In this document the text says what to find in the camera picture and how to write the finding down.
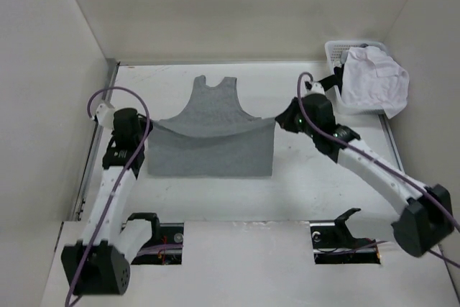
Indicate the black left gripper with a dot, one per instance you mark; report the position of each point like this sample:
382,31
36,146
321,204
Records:
143,122

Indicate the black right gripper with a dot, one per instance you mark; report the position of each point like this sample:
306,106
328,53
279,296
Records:
285,118

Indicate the grey tank top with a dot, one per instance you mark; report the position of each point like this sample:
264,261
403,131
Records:
212,137

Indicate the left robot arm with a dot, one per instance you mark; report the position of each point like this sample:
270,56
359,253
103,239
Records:
99,262

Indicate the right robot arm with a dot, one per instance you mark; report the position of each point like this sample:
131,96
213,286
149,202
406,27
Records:
423,214

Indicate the black tank top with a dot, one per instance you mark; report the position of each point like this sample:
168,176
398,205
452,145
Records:
336,79

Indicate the white tank top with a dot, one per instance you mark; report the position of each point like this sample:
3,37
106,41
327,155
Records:
371,78

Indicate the white plastic laundry basket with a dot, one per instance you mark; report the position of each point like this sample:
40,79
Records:
334,52

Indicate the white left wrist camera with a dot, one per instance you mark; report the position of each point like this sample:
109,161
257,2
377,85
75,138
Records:
104,115

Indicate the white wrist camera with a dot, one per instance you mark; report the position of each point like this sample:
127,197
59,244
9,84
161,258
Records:
313,88
104,115

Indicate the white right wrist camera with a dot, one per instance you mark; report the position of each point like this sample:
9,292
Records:
313,88

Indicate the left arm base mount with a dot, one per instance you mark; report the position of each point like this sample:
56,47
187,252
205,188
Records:
165,245

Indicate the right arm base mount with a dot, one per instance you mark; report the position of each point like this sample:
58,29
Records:
333,243

